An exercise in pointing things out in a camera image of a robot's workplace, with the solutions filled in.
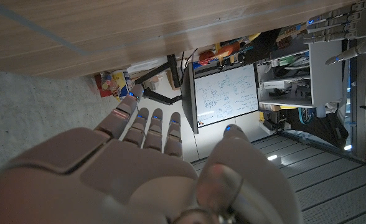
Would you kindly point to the clear jar with colourful bits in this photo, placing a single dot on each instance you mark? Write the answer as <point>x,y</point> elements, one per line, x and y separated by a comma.
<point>109,84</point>

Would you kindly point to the white storage cabinet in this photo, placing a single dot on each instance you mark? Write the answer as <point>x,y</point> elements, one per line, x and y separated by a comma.
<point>323,74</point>

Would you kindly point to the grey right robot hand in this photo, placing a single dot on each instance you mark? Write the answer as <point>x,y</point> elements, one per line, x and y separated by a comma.
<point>124,180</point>

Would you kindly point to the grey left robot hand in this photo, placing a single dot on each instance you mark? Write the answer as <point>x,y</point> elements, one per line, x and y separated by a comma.
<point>351,21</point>

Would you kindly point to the black computer monitor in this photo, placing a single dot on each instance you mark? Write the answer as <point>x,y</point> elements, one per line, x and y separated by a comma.
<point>190,96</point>

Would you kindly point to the flat white box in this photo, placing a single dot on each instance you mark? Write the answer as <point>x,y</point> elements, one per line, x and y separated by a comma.
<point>144,66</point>

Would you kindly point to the white canister with label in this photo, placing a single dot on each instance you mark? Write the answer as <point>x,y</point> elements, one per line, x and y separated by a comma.
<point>122,82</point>

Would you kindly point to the whiteboard with black frame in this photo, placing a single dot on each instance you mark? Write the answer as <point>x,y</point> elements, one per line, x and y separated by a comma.
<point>226,93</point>

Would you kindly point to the red bowl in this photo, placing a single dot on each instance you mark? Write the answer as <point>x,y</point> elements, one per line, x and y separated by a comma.
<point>206,57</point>

